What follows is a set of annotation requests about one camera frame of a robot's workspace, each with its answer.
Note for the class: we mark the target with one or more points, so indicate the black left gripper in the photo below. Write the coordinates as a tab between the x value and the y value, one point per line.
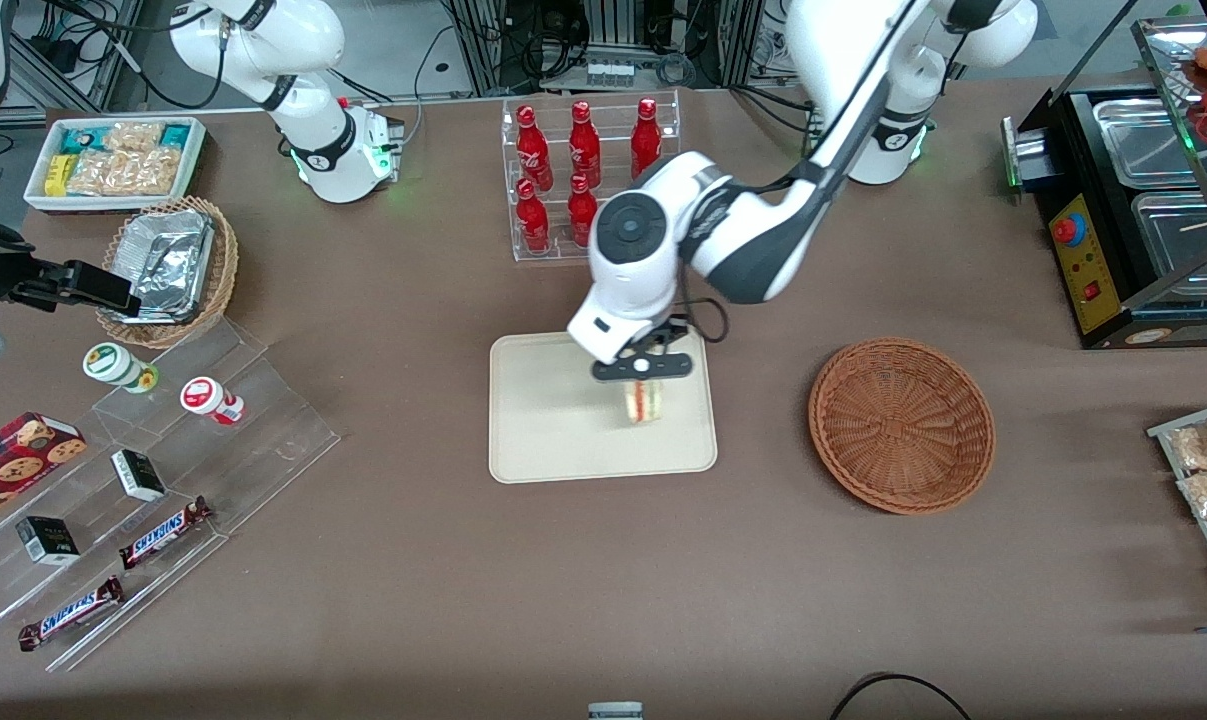
667	334

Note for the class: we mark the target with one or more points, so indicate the triangular sandwich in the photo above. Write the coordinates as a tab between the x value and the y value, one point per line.
643	402

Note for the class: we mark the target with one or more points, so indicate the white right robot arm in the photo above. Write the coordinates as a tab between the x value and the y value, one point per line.
313	130

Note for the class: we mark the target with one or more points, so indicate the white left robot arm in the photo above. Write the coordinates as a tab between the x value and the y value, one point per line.
753	250

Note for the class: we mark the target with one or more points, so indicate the cream plastic tray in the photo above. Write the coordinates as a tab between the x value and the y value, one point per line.
553	430

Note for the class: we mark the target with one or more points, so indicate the aluminium foil tray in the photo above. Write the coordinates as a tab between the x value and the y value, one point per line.
163	262

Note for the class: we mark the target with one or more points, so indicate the light tan wicker basket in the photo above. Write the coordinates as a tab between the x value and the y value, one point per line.
225	260

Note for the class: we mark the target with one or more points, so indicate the brown round wicker basket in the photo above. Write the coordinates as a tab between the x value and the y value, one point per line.
903	425

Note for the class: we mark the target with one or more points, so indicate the yellow snack pack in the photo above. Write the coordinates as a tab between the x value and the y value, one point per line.
57	175

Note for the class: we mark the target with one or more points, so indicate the green sunflower yogurt cup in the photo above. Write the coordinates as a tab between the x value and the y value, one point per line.
111	363

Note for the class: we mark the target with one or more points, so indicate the large clear cracker pack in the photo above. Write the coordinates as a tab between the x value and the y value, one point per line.
123	173

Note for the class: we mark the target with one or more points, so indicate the red cola bottle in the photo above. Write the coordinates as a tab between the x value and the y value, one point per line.
646	140
584	140
581	212
533	220
531	145

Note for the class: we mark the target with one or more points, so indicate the small clear cracker pack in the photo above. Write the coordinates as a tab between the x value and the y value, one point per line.
133	134

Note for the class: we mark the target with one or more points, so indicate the red tartan cookie box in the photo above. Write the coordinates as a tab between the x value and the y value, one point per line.
18	465

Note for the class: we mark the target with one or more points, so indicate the small teal snack pack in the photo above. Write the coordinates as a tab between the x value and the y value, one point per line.
175	135

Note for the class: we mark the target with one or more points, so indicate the white rectangular snack bin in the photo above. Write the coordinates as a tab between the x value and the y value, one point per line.
198	160

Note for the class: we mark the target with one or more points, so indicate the red lidded yogurt cup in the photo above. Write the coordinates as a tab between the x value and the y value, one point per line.
208	398

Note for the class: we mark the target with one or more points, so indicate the black box white label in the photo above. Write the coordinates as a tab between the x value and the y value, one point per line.
138	475

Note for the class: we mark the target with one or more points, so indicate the clear acrylic bottle rack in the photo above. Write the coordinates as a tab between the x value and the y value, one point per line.
613	110

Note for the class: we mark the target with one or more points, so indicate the black box gold lettering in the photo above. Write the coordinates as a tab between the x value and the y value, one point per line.
48	540

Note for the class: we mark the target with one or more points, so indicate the Snickers chocolate bar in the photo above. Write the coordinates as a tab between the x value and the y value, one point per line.
71	615
163	533

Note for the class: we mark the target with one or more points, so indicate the clear acrylic stepped shelf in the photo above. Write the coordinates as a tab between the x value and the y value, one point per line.
263	440

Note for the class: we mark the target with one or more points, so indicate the grey device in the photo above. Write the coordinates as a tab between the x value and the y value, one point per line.
615	712

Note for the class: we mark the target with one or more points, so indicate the black food warmer machine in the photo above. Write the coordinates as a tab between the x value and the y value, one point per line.
1083	260

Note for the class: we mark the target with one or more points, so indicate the stainless steel pan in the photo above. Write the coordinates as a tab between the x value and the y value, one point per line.
1143	140
1178	235

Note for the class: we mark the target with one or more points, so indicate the aluminium frame equipment rack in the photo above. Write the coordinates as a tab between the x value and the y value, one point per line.
613	30

